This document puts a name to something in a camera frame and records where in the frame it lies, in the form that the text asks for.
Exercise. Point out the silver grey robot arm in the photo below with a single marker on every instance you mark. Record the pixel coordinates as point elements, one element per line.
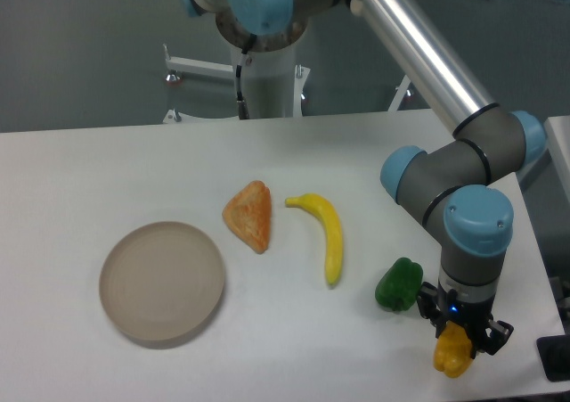
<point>449,192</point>

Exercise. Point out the green toy pepper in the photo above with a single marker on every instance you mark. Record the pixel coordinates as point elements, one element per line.
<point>398,288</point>

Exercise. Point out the yellow toy banana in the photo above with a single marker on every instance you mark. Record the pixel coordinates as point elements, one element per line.
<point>323,210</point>

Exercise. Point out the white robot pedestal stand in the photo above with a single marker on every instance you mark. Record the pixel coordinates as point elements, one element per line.
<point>331,65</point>

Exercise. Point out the beige round plate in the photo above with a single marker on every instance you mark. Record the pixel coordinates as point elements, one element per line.
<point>161,284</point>

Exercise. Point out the yellow toy pepper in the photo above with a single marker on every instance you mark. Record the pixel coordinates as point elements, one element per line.
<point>452,354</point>

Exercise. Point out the black device at edge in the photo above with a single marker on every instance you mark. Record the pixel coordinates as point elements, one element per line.
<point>554,355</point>

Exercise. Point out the orange toy bread slice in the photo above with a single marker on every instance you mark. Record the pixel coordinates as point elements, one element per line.
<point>248,214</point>

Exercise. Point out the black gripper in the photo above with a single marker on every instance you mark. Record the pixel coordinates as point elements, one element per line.
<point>469,306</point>

